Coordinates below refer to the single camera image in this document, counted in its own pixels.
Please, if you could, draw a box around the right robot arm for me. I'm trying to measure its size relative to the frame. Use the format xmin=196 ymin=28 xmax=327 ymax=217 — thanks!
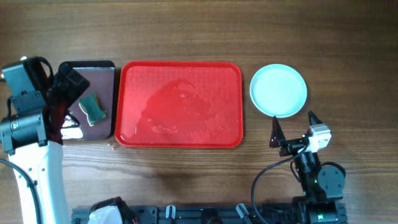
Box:
xmin=269 ymin=111 xmax=348 ymax=223

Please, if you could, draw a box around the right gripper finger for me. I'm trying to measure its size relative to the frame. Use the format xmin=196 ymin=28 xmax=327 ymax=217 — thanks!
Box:
xmin=269 ymin=116 xmax=286 ymax=148
xmin=308 ymin=110 xmax=323 ymax=126

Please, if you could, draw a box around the green yellow sponge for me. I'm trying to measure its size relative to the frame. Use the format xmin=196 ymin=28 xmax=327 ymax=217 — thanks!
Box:
xmin=79 ymin=93 xmax=108 ymax=126

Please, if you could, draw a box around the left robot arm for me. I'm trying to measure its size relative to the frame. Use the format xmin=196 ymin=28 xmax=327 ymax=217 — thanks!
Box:
xmin=1 ymin=62 xmax=90 ymax=223

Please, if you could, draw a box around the black water tray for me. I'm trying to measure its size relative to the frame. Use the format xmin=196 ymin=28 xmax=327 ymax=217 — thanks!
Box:
xmin=61 ymin=60 xmax=118 ymax=140

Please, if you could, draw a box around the red plastic tray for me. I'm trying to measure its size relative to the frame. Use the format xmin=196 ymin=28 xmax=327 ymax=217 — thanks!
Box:
xmin=114 ymin=60 xmax=244 ymax=149

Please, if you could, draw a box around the light blue plate top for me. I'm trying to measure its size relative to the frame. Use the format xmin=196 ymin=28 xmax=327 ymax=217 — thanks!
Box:
xmin=249 ymin=63 xmax=308 ymax=118

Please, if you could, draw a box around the black mounting rail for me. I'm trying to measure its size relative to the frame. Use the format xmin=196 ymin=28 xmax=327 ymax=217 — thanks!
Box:
xmin=71 ymin=197 xmax=348 ymax=224

